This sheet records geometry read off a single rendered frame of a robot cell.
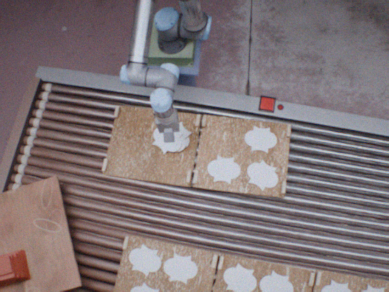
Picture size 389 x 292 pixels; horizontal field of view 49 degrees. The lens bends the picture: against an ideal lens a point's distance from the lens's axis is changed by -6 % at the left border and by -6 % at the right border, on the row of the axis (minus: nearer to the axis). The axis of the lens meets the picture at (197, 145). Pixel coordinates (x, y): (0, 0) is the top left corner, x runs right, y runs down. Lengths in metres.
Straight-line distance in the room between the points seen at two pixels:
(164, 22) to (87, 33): 1.63
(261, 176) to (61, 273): 0.96
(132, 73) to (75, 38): 1.99
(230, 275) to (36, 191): 0.93
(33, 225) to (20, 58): 1.98
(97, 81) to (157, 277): 1.01
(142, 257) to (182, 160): 0.47
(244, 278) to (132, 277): 0.48
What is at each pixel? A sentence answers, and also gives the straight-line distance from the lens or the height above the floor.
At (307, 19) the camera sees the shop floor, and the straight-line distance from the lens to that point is 3.59.
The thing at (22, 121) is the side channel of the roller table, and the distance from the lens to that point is 2.33.
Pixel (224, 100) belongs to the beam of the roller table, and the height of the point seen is 0.92.
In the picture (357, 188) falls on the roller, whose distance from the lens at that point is 2.10.
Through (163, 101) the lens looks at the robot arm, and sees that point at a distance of 1.61.
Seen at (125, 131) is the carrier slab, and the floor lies 0.94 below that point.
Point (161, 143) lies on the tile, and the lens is 2.04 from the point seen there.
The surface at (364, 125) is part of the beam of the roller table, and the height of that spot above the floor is 0.92.
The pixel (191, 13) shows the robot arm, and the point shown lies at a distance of 1.92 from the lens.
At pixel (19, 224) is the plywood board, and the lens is 2.07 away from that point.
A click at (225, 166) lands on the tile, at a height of 0.95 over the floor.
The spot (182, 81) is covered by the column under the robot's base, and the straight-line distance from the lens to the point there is 2.50.
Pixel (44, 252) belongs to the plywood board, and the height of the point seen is 1.04.
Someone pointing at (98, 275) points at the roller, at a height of 0.92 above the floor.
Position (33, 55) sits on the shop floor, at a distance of 3.73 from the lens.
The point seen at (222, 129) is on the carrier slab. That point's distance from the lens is 2.09.
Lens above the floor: 2.88
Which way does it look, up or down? 70 degrees down
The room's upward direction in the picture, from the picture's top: 11 degrees counter-clockwise
